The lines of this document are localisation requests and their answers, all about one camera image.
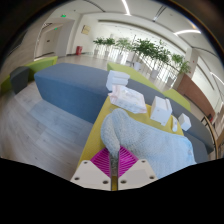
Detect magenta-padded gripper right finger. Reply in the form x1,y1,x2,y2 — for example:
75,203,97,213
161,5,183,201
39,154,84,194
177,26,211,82
116,145,159,191

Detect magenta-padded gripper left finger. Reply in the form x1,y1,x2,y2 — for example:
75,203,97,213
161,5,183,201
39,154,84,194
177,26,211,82
70,147,113,192

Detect light blue towel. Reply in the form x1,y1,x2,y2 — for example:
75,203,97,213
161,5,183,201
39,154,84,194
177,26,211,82
100,107,198,180

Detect small white packet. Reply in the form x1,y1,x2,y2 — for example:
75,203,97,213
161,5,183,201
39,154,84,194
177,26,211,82
171,114,180,133

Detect large white box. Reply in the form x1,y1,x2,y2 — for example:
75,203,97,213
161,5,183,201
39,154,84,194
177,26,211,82
149,95,174,127

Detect small white box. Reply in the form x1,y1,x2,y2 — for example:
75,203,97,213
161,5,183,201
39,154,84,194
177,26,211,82
177,112,193,132

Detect plastic wet wipes pack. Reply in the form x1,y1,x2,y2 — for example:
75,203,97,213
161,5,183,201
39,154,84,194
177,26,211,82
107,84,148,115

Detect green bench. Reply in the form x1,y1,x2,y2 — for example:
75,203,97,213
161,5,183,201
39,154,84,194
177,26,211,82
162,87,193,113
0,55,59,96
106,61,162,92

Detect wooden black-framed table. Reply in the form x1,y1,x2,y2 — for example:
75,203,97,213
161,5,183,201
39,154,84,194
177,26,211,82
199,114,224,160

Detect long blue-grey sofa bench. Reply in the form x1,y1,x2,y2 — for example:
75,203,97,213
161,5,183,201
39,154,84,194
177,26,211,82
33,62,162,125

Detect stack of white tissue packs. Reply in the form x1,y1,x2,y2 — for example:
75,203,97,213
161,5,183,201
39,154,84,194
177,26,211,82
105,69,131,92

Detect brown reception counter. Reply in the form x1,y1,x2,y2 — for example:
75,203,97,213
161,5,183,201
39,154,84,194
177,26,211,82
175,73,218,120

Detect dark grey stool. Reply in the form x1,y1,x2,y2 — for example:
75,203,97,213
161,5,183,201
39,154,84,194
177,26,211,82
9,65,32,95

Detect row of potted plants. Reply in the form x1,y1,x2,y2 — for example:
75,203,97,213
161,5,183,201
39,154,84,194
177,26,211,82
92,34,193,85

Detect ceiling strip lights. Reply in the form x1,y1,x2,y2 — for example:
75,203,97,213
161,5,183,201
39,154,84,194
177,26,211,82
121,0,224,85

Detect framed wall picture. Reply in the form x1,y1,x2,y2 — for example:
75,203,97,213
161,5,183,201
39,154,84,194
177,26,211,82
80,24,92,36

